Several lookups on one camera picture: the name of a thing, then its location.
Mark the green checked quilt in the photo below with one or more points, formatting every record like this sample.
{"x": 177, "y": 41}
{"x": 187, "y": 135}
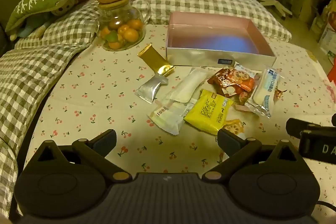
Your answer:
{"x": 34, "y": 69}

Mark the yellow snack packet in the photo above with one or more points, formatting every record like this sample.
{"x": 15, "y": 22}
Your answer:
{"x": 207, "y": 111}

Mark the translucent long snack packet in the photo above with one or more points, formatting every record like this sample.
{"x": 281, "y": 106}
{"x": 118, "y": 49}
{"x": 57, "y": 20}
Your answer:
{"x": 187, "y": 85}

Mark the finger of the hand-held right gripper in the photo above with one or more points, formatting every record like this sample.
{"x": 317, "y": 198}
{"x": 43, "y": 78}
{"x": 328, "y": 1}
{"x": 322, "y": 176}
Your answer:
{"x": 302, "y": 125}

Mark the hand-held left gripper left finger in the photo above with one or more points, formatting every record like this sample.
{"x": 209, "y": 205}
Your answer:
{"x": 105, "y": 138}

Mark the white labelled snack packet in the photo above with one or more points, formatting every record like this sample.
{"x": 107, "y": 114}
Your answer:
{"x": 168, "y": 115}

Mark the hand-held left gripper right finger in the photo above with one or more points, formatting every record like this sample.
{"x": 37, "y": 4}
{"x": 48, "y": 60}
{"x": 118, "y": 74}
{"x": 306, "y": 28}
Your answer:
{"x": 226, "y": 140}

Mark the long white and blue packet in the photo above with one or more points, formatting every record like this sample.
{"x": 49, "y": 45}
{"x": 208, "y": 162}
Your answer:
{"x": 266, "y": 90}

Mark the pile of small tangerines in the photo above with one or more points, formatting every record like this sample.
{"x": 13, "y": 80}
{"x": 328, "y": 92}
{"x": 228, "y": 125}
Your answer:
{"x": 130, "y": 35}

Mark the pink candy wrapper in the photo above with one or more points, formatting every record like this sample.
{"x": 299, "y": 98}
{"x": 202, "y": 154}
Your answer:
{"x": 242, "y": 108}

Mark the grey plush toy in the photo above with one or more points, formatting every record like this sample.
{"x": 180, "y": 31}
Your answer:
{"x": 63, "y": 7}

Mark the wooden jug lid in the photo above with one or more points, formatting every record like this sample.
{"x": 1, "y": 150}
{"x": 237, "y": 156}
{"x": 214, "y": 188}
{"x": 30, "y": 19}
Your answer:
{"x": 113, "y": 5}

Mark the silver box with pink inside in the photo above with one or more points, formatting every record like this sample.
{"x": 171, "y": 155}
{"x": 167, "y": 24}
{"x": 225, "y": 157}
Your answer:
{"x": 194, "y": 57}

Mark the glass jug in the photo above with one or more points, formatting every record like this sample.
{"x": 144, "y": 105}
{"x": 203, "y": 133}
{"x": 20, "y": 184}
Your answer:
{"x": 113, "y": 15}

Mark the red-brown snack packet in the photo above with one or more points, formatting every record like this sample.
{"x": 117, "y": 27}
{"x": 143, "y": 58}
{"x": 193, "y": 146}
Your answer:
{"x": 225, "y": 81}

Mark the cherry print sheet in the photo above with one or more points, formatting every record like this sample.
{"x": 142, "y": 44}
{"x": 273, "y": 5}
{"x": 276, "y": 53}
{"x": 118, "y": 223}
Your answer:
{"x": 92, "y": 98}

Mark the gold snack bar packet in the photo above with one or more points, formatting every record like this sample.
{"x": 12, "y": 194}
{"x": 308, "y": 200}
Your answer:
{"x": 153, "y": 60}

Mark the silver foil snack packet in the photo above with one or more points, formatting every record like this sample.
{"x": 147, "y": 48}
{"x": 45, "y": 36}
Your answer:
{"x": 151, "y": 87}

